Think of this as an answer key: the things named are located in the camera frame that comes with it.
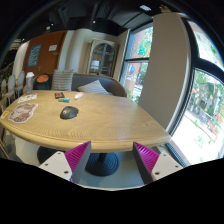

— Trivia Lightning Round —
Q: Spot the small teal box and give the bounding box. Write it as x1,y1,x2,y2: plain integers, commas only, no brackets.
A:
58,98,70,103

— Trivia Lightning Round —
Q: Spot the striped cushion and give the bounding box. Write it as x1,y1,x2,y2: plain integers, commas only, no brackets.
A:
51,70,74,91

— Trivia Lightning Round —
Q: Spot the white paper sheet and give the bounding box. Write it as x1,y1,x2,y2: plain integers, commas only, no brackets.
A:
18,93,37,103

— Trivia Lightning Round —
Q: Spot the light grey pillow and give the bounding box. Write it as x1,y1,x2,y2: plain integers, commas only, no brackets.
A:
78,80,109,95

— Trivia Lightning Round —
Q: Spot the blue wall poster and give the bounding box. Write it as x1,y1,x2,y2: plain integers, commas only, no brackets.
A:
27,45,41,67

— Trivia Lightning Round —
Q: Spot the grey lidded cup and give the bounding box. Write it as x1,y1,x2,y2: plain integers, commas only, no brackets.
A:
26,72,34,95

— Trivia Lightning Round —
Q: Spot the orange round cushion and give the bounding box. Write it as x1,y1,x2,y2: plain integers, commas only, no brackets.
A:
37,75,49,83

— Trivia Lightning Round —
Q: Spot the beige mouse pad with print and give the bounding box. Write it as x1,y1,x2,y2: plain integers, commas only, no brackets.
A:
9,103,38,124

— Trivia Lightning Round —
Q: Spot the wooden oval table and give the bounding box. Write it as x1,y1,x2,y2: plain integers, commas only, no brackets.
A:
0,90,170,153

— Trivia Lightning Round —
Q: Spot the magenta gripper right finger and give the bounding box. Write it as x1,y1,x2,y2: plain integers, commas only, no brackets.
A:
132,142,182,184

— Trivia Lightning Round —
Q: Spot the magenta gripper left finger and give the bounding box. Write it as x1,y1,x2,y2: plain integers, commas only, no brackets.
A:
40,141,91,183

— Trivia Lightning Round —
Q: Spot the black computer mouse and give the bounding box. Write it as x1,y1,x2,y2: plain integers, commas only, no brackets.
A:
60,106,79,119

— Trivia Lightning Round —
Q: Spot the black and orange box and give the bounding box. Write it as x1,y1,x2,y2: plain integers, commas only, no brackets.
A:
55,92,64,99

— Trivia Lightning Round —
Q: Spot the white oval object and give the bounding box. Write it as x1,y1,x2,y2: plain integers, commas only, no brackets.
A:
74,92,84,100

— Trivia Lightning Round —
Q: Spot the grey sofa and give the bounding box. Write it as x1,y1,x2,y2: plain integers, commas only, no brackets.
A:
33,73,127,97

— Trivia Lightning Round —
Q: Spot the black round table base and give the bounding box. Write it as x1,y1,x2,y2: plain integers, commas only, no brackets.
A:
86,153,119,177

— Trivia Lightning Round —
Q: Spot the arched glass cabinet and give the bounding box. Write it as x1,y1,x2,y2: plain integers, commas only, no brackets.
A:
87,39,118,77

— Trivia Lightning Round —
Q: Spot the white chair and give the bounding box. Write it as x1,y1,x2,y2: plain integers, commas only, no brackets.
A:
2,72,25,98

